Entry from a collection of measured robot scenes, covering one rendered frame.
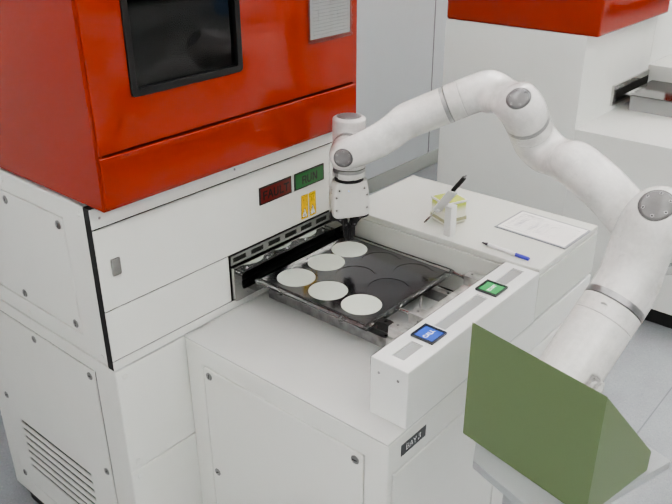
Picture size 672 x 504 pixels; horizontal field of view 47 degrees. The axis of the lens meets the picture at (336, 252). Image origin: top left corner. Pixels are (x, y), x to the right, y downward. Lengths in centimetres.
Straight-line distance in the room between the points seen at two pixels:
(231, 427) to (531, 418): 80
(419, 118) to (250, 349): 68
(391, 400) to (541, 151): 65
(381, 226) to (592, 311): 83
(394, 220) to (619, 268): 80
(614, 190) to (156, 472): 129
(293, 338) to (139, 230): 46
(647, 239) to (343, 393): 70
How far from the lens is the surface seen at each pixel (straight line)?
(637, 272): 153
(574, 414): 138
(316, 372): 176
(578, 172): 167
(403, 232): 213
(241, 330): 193
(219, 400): 193
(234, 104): 177
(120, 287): 176
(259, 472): 195
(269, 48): 182
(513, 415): 148
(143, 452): 201
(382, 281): 197
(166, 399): 198
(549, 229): 216
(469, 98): 186
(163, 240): 179
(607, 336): 151
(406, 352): 159
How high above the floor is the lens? 183
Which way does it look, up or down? 26 degrees down
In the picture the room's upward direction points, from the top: straight up
